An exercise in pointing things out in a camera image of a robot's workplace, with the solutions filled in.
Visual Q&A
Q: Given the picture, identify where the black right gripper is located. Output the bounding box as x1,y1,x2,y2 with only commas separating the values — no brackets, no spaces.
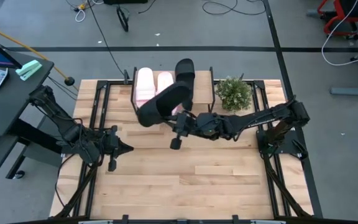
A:
165,111,206,151

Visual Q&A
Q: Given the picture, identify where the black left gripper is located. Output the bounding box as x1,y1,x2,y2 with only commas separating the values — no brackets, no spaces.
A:
99,125,135,172

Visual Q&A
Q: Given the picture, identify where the black rubber slide sandal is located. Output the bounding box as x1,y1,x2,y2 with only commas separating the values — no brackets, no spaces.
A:
137,81,193,128
175,58,196,112

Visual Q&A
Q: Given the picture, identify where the pink foam slide sandal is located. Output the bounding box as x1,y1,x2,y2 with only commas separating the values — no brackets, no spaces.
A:
134,67,157,109
156,71,183,116

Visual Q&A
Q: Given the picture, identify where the small green potted plant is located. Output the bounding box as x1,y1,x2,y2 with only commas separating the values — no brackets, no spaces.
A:
215,75,254,113

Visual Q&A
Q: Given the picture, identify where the black office desk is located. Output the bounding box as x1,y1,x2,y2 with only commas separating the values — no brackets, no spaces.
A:
0,51,55,195

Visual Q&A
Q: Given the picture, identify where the mint green stapler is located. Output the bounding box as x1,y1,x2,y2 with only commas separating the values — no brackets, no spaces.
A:
15,59,43,82

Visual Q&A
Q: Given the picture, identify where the black floor box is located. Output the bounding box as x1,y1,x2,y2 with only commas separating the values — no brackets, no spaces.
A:
103,0,149,5

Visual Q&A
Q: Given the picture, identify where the yellow pole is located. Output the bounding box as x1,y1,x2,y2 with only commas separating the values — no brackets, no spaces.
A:
0,20,76,87

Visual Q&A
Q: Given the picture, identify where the grey desk foot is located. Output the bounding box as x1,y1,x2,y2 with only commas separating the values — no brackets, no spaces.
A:
329,82,358,96

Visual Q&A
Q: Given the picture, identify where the red and black cart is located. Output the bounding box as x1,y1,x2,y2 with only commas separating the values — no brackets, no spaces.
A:
317,0,358,40

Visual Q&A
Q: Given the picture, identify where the black strap loop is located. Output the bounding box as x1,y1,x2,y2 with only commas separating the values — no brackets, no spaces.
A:
116,5,130,32

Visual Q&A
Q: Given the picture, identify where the long black floor cable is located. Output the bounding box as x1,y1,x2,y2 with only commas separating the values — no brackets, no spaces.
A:
87,0,127,78

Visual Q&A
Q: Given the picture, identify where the looped black floor cable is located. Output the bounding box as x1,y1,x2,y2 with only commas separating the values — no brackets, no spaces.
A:
202,0,266,16

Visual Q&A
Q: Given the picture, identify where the long white floor cable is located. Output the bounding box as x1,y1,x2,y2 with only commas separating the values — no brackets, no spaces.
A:
321,0,358,67

